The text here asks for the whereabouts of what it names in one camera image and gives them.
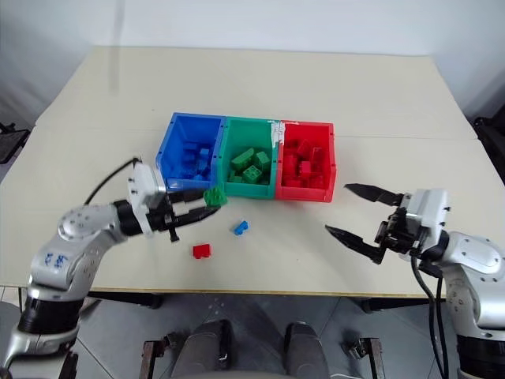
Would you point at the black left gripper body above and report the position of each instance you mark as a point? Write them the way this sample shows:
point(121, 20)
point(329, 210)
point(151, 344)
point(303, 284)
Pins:
point(161, 221)

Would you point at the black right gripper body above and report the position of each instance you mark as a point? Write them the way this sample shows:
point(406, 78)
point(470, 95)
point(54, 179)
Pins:
point(398, 235)

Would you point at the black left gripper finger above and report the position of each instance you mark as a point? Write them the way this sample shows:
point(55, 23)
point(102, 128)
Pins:
point(197, 215)
point(193, 196)

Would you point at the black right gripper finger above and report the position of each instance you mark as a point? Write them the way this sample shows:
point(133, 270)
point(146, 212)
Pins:
point(355, 241)
point(375, 193)

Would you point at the green toy building block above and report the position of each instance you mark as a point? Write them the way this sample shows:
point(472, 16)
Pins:
point(215, 196)
point(262, 160)

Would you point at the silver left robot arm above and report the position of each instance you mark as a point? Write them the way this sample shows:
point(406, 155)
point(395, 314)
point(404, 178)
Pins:
point(75, 252)

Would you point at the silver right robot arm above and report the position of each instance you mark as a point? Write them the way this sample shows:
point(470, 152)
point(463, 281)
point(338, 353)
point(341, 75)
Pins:
point(477, 276)

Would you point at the blue toy building block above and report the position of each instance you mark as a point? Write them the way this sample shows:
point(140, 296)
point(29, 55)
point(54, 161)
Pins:
point(202, 167)
point(204, 154)
point(240, 227)

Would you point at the red toy building block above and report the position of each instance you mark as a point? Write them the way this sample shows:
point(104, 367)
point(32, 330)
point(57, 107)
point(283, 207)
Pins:
point(304, 147)
point(202, 251)
point(318, 159)
point(305, 169)

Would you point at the blue plastic storage bin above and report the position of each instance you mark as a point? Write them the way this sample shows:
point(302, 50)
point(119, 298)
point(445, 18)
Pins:
point(173, 158)

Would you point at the small green building block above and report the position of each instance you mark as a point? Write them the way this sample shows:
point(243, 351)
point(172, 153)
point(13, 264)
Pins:
point(235, 177)

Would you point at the green plastic storage bin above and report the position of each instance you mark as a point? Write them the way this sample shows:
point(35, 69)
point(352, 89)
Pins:
point(244, 190)

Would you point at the green square studded block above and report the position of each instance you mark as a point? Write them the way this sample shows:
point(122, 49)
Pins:
point(251, 174)

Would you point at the green arched building block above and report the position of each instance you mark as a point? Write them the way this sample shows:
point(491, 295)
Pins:
point(242, 157)

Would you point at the red plastic storage bin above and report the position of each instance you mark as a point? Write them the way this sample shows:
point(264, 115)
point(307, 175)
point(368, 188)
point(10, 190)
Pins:
point(304, 194)

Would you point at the black table foot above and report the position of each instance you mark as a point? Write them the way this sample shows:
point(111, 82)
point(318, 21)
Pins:
point(134, 300)
point(394, 305)

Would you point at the white tape strip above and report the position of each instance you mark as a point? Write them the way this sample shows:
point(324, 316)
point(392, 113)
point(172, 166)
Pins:
point(277, 134)

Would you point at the dark grey rounded shape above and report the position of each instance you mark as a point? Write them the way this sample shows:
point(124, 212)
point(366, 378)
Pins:
point(305, 351)
point(203, 351)

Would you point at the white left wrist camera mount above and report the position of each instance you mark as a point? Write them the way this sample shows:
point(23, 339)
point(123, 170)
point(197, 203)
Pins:
point(143, 189)

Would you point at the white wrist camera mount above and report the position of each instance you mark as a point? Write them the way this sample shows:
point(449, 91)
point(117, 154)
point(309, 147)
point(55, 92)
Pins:
point(430, 209)
point(143, 189)

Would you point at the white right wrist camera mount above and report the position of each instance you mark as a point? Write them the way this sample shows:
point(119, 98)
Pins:
point(430, 209)

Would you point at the rusty metal floor bracket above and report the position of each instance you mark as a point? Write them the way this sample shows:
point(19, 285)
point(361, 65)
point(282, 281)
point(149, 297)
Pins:
point(152, 355)
point(372, 355)

